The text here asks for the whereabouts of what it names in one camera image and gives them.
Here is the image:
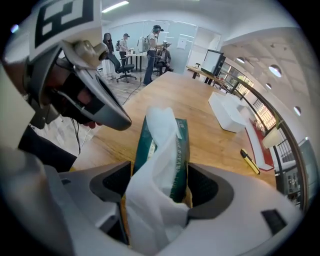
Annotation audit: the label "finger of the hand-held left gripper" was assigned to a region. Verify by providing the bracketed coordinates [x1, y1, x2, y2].
[73, 67, 133, 131]

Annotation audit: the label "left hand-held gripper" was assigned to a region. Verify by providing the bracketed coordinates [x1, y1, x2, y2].
[23, 0, 110, 131]

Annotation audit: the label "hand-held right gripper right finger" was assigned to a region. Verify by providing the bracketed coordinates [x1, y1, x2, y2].
[159, 163, 305, 256]

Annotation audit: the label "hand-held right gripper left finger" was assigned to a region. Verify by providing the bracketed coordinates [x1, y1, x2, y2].
[44, 161, 141, 256]

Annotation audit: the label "green tissue pack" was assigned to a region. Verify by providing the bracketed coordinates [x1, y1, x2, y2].
[132, 116, 191, 205]

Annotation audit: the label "white tissue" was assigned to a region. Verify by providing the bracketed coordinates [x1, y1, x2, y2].
[124, 106, 193, 255]

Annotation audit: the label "person's left hand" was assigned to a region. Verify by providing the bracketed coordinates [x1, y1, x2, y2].
[81, 120, 104, 130]

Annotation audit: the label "fluorescent ceiling light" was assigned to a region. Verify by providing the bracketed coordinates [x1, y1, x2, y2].
[101, 0, 130, 13]

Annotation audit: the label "black office chair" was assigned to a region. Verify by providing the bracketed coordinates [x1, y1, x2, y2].
[107, 53, 138, 84]

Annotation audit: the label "yellow marker pen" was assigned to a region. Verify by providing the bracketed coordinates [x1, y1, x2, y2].
[240, 148, 261, 175]

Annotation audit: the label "white table black legs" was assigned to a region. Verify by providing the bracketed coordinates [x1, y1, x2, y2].
[122, 52, 148, 73]

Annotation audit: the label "large wooden table white legs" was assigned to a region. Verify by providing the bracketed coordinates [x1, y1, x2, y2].
[72, 71, 277, 193]

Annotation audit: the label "black metal railing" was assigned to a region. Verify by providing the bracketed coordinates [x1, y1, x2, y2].
[217, 64, 311, 213]

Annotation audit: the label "wooden table black legs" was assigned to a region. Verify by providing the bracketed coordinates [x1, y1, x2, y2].
[186, 64, 231, 86]

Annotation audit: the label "white paper sheet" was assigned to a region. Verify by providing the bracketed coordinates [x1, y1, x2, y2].
[176, 35, 188, 50]

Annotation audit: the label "white plastic tray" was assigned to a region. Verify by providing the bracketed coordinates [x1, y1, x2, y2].
[207, 91, 248, 134]

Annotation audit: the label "black monitor white screen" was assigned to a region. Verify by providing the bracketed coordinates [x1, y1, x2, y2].
[200, 49, 226, 76]

